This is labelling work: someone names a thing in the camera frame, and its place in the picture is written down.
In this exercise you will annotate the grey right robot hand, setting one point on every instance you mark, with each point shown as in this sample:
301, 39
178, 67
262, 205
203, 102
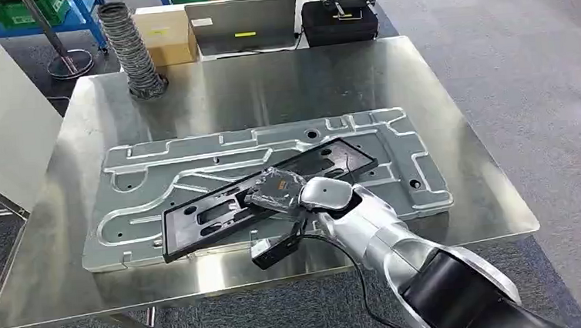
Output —
277, 189

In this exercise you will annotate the black plastic plate frame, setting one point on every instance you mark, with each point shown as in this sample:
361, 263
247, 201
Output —
203, 230

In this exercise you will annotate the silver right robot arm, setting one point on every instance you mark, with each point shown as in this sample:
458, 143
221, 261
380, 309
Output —
404, 247

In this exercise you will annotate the steel table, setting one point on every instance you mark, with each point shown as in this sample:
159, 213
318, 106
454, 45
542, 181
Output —
275, 87

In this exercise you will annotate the grey metal fixture plate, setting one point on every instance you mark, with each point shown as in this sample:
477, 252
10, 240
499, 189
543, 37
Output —
168, 166

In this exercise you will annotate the grey laptop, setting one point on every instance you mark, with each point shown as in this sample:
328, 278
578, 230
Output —
242, 25

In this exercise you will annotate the black case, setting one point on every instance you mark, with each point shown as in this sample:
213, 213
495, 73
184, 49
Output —
340, 29

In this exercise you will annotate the cardboard box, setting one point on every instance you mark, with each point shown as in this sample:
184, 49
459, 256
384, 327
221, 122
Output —
169, 36

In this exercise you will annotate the metal tool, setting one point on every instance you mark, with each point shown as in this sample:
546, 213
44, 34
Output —
343, 4

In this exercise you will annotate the stanchion pole with round base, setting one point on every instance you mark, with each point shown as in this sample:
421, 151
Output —
66, 61

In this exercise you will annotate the white cabinet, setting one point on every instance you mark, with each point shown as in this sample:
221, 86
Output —
0, 116

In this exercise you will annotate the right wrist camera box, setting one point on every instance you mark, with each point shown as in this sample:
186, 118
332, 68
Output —
275, 251

